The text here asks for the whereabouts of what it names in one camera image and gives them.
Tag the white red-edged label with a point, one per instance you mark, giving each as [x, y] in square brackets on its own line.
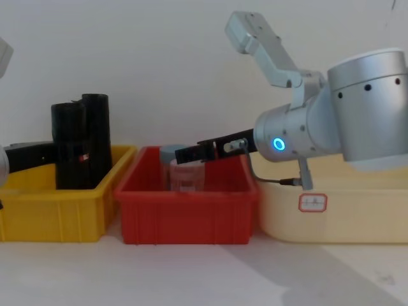
[313, 202]

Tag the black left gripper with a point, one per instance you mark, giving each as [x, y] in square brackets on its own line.
[28, 157]

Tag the clear plastic cup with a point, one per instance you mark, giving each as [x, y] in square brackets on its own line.
[188, 177]

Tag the red plastic bin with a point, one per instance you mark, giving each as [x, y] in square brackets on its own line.
[185, 216]

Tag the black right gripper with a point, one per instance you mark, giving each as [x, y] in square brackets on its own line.
[232, 137]

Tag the yellow plastic bin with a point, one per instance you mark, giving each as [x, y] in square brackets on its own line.
[54, 216]

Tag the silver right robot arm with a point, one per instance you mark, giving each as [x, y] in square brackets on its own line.
[357, 108]

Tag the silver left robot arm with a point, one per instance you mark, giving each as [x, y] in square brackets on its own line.
[3, 57]

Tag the grey-lidded clear jar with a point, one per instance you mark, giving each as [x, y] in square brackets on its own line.
[168, 153]

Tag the cream plastic bin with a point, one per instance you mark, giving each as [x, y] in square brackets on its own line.
[350, 220]

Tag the tall black roll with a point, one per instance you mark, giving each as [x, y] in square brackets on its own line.
[99, 134]

